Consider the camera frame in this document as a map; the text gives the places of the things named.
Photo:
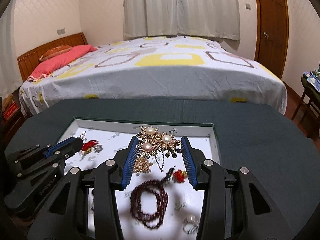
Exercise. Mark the brown teddy bear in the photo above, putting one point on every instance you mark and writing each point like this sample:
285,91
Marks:
7,102

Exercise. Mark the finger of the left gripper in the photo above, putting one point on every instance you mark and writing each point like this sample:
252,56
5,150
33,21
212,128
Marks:
69,146

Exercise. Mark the wall light switch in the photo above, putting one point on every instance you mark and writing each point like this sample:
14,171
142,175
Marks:
248,6

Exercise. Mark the red gift box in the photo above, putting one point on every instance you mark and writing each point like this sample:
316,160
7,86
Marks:
10,111

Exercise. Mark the grey wall socket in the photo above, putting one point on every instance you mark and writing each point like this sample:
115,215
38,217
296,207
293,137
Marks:
61,31

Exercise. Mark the pile of clothes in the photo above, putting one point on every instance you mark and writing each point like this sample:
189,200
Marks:
313,78

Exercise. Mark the green jewelry box tray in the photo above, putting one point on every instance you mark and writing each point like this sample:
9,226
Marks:
182,216

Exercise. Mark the brown wooden door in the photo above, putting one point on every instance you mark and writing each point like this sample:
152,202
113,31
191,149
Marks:
272,35

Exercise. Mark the wooden chair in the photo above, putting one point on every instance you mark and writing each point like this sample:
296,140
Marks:
310,100

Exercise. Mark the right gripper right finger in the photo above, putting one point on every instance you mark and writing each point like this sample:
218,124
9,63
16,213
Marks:
254,214

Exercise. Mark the triple pearl gold brooch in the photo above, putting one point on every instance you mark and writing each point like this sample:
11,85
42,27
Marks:
153,147

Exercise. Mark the bed with patterned sheet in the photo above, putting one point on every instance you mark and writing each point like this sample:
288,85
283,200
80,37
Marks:
180,67

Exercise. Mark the pink pillow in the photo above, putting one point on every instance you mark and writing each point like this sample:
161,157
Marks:
45,68

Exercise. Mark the red tassel charm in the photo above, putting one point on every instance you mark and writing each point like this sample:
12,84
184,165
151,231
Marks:
89,146

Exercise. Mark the dark green table cloth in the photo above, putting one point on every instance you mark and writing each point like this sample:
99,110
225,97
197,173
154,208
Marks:
258,137

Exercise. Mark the white curtains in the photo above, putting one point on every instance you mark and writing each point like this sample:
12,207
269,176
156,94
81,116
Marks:
203,18

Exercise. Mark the red knot gold pendant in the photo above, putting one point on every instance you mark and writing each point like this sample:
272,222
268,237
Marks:
179,176

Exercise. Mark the orange cushion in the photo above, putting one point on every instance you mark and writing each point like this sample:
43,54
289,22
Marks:
55,52

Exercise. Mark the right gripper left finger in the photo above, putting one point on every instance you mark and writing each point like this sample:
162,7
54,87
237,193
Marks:
65,214

